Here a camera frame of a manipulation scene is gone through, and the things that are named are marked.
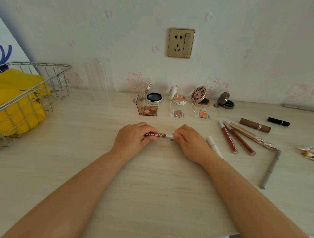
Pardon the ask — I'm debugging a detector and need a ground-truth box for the light wooden table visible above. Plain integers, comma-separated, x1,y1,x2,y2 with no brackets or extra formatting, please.
0,87,314,238

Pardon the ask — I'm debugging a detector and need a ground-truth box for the grey pen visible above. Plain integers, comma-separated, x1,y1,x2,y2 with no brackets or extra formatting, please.
282,104,314,112

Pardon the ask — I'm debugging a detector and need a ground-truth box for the person's left hand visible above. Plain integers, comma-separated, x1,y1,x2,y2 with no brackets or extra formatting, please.
109,122,159,165

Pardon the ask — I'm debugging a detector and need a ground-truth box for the small dark round compact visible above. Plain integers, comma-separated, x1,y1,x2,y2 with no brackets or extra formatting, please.
213,92,235,110

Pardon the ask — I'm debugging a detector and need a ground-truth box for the pink blue patterned compact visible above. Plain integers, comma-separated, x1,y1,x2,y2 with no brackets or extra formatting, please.
190,86,211,108

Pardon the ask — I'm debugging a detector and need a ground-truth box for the silver round cushion compact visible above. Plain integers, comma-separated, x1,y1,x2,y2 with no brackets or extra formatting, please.
133,82,163,105

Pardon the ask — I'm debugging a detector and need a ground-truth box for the gold wall socket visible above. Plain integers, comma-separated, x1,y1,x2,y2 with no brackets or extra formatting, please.
167,27,196,59

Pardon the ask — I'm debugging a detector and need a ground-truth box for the grey slim eyeliner pencil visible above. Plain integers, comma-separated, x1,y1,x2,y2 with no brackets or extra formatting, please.
259,151,282,190

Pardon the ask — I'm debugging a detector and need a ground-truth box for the clear acrylic organizer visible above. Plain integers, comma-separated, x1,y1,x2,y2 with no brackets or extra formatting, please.
82,58,114,93

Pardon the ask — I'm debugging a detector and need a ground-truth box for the white paper bag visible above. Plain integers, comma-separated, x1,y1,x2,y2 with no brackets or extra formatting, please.
0,17,40,74

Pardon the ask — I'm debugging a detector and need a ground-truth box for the orange single eyeshadow pan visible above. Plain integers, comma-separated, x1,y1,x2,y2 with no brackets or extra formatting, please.
192,103,210,119

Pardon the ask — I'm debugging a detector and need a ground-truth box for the person's left forearm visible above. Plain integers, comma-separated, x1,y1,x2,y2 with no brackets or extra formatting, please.
2,151,128,238

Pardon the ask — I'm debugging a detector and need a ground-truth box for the white concealer tube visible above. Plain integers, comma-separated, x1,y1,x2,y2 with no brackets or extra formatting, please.
205,135,224,160

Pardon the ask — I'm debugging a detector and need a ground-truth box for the brown lipstick tube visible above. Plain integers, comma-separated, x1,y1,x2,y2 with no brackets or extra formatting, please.
239,118,271,133

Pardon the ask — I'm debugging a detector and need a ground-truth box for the white floral round compact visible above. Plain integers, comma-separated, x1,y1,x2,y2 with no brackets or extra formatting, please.
168,85,187,105

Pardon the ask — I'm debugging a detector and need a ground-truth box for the ornate rose gold lip tube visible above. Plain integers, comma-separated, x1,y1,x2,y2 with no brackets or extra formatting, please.
229,122,281,152

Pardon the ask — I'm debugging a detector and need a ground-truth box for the person's right forearm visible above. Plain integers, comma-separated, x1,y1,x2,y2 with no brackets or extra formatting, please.
202,152,308,238

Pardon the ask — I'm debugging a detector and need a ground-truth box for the black lipstick tube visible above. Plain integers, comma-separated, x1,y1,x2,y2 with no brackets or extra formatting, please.
267,117,291,127

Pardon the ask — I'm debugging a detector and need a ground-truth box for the brown Colorkey lip gloss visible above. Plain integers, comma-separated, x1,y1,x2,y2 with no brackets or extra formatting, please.
222,121,257,156

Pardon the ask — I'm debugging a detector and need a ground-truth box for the yellow plastic bag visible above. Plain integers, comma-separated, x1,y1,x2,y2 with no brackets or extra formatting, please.
0,68,53,137

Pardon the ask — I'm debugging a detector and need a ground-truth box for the metal wire basket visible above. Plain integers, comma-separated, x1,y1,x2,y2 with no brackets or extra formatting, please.
0,61,72,150

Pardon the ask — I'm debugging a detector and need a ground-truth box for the person's right hand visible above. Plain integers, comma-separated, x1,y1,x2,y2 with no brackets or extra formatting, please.
172,124,216,166

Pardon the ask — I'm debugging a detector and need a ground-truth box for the pink single eyeshadow pan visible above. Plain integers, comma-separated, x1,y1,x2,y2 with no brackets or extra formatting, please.
170,102,184,118

